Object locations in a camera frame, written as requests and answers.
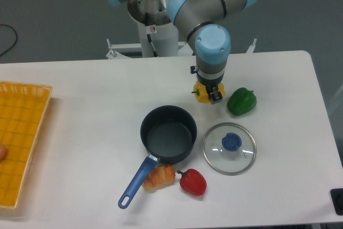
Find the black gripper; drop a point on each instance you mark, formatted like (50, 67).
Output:
(210, 81)

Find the yellow bell pepper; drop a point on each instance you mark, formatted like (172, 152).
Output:
(200, 93)

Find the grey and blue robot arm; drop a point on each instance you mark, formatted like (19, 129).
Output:
(212, 48)

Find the green bell pepper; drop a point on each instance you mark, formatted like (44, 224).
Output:
(241, 101)

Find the red bell pepper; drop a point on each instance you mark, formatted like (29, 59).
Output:
(192, 182)

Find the glass lid with blue knob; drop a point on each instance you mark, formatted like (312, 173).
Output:
(229, 148)

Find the toy croissant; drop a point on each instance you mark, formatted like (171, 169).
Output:
(159, 177)

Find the black device at table edge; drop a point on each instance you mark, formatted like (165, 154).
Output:
(337, 199)

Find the yellow woven basket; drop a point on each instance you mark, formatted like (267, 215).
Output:
(23, 108)

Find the pink object at left edge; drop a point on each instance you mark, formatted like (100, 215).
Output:
(3, 151)

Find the black saucepan with blue handle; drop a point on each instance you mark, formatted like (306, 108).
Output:
(168, 134)

